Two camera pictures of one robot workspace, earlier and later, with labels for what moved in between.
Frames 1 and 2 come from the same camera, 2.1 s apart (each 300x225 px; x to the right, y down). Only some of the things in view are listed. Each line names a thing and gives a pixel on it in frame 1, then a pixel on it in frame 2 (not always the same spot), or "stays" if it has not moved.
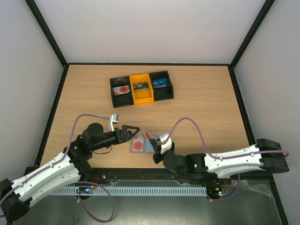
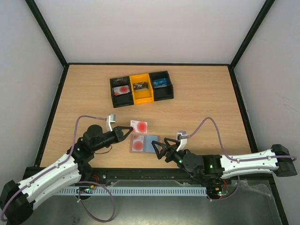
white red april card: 121,90 stays
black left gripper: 125,127 stays
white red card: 146,134 to 139,126
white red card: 138,143 stays
